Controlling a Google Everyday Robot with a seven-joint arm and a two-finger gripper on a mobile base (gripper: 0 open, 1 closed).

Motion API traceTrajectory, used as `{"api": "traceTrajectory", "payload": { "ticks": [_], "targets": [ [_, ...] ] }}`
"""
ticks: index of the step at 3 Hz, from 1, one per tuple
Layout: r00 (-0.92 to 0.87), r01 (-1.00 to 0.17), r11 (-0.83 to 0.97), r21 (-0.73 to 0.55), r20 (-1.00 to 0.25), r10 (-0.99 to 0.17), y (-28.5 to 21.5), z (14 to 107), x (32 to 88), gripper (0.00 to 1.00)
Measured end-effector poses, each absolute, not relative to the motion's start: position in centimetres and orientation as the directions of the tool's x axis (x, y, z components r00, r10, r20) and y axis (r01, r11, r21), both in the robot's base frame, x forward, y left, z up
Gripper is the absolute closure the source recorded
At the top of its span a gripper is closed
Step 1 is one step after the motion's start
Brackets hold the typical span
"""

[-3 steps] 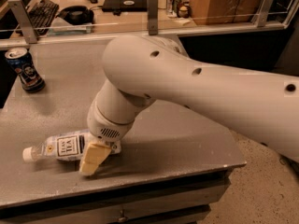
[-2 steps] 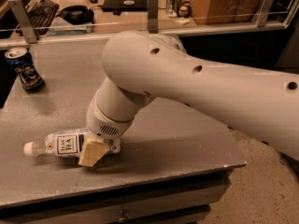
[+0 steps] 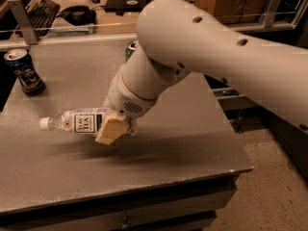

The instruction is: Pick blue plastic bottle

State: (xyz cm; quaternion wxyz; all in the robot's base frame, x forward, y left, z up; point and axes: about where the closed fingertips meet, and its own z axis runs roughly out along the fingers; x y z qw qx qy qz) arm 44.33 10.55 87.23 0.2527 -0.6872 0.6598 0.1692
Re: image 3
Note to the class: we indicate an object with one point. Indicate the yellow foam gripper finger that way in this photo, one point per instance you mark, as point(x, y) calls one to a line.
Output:
point(113, 126)

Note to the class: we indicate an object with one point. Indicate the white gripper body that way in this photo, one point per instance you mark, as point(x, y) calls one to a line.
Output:
point(125, 99)

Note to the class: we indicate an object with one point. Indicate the blue tea plastic bottle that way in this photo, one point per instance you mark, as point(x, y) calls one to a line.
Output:
point(79, 121)

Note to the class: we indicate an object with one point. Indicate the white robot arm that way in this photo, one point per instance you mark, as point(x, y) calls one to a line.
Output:
point(177, 38)

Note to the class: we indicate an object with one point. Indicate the green soda can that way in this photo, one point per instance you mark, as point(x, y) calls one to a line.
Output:
point(130, 49)

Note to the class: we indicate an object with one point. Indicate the black laptop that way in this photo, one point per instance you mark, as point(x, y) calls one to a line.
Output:
point(125, 5)

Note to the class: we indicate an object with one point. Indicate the black headphones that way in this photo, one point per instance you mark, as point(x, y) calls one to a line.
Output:
point(78, 15)

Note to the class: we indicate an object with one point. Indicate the dark blue soda can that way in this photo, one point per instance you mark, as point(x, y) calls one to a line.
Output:
point(20, 63)

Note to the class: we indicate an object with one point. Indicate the grey desk drawer unit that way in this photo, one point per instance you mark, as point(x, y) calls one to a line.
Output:
point(182, 207)

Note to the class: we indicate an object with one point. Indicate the black keyboard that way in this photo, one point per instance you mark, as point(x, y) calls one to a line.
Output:
point(42, 16)

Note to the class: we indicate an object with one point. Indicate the glass divider with metal brackets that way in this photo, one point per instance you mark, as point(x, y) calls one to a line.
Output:
point(278, 15)

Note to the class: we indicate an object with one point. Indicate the brown cardboard box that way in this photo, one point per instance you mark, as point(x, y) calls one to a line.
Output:
point(233, 11)

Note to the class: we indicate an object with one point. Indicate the grey metal shelf rail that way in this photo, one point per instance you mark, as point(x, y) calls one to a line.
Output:
point(230, 99)

